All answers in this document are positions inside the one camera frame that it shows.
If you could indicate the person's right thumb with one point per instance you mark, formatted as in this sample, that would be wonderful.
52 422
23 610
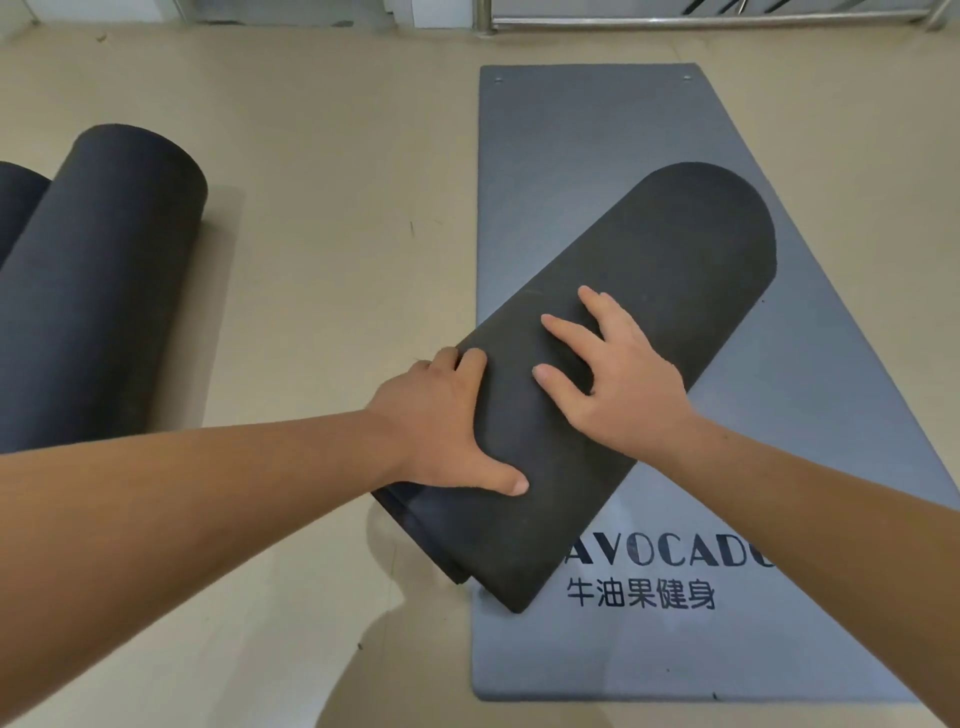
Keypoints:
561 381

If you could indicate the person's left middle finger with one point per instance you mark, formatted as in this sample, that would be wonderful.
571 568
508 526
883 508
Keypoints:
446 358

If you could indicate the grey flat exercise mat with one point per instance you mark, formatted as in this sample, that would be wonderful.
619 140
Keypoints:
585 142

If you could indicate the person's left thumb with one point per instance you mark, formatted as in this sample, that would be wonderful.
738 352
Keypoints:
501 477

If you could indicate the person's right middle finger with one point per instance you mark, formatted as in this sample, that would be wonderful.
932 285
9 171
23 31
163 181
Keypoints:
604 307

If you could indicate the person's right forearm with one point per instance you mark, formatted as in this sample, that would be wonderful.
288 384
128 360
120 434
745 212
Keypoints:
825 555

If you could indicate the person's left hand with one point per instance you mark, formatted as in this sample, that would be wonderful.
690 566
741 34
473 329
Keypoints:
435 427

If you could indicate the metal railing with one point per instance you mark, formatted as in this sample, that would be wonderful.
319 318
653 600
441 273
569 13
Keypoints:
712 22

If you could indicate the black exercise mat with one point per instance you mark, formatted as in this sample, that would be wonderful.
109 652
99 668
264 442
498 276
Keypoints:
97 285
19 202
637 270

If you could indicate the person's left forearm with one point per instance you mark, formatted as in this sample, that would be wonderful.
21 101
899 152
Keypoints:
187 540

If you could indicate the person's right hand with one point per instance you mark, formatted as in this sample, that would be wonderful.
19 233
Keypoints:
637 390

